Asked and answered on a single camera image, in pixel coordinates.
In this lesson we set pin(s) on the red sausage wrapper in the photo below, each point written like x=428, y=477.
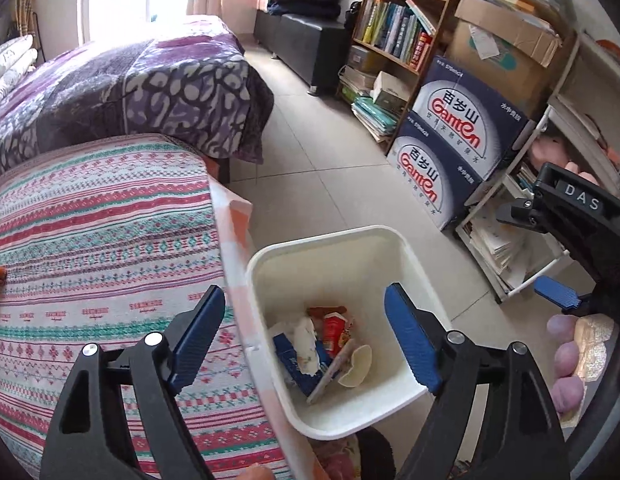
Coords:
x=333, y=325

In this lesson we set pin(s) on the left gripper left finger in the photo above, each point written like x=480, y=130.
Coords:
x=161, y=366

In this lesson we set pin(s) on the white plastic trash bin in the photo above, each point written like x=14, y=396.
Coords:
x=352, y=269

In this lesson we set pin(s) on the lower Ganten water carton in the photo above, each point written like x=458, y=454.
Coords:
x=441, y=180

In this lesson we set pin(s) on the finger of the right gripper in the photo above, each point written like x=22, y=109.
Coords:
x=559, y=294

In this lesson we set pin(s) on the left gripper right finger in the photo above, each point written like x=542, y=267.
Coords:
x=449, y=365

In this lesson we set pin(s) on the white metal shelf rack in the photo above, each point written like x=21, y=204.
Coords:
x=585, y=110

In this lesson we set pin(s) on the striped patterned table cloth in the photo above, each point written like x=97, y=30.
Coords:
x=104, y=242

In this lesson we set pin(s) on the black storage bench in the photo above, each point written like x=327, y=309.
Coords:
x=313, y=48

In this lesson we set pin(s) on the wooden bookshelf with books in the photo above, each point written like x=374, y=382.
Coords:
x=400, y=37

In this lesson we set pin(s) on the large white paper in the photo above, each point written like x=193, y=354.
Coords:
x=302, y=335

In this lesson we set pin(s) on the upper Ganten water carton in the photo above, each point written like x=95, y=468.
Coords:
x=484, y=128

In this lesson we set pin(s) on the brown cardboard box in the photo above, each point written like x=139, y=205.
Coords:
x=504, y=49

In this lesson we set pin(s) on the stack of books on floor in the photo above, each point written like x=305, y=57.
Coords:
x=376, y=100

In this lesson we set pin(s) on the blue paper medicine box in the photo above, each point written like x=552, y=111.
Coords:
x=288, y=357

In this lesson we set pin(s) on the purple patterned bed quilt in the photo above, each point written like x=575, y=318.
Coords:
x=188, y=79

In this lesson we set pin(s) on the right hand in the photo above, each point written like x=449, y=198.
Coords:
x=580, y=358

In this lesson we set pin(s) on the folded floral duvet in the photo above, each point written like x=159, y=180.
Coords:
x=16, y=57

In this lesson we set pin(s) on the pink white striped wrapper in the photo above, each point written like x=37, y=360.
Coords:
x=333, y=370

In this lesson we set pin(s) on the broken white eggshell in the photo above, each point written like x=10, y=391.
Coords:
x=360, y=364

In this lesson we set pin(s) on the ganten water carton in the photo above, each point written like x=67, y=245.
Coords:
x=484, y=128
x=441, y=180

